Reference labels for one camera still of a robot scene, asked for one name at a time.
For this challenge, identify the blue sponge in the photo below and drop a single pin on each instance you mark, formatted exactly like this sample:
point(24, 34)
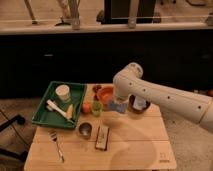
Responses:
point(121, 108)

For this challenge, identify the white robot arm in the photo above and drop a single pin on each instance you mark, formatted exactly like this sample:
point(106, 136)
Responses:
point(195, 107)

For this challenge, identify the red bowl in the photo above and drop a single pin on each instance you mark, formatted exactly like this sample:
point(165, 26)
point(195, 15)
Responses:
point(105, 94)

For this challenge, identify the grey cloth in bowl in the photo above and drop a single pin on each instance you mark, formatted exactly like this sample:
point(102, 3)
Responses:
point(139, 103)

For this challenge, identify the dark brown bowl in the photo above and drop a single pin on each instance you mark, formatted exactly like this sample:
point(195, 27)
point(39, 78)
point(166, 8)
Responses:
point(131, 100)

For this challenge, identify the dark red small object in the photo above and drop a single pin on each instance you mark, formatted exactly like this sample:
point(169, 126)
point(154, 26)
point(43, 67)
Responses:
point(96, 88)

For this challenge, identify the green plastic cup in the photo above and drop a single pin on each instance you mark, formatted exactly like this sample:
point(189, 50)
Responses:
point(96, 108)

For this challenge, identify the orange fruit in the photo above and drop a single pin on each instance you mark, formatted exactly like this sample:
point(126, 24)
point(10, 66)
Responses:
point(86, 107)

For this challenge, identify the white cup in tray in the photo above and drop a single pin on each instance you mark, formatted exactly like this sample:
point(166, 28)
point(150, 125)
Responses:
point(63, 92)

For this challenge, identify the yellow wedge in tray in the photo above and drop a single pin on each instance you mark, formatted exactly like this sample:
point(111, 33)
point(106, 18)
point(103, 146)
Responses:
point(70, 111)

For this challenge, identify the small metal cup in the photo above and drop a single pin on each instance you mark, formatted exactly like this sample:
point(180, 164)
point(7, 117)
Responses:
point(85, 130)

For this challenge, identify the brown rectangular block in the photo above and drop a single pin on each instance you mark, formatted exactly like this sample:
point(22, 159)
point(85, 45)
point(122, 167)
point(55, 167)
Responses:
point(102, 138)

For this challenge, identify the white brush in tray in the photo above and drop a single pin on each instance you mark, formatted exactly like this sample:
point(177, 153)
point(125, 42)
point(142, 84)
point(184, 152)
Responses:
point(53, 106)

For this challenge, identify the green plastic tray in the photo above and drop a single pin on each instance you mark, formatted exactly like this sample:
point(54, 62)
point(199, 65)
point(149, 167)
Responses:
point(45, 116)

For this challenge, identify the silver fork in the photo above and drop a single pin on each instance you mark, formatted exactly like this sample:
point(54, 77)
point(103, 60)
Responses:
point(53, 137)

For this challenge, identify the black cabinet on ledge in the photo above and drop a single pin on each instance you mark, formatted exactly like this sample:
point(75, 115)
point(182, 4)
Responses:
point(117, 12)

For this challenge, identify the black office chair base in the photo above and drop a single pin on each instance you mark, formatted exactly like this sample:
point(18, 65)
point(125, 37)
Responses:
point(9, 132)

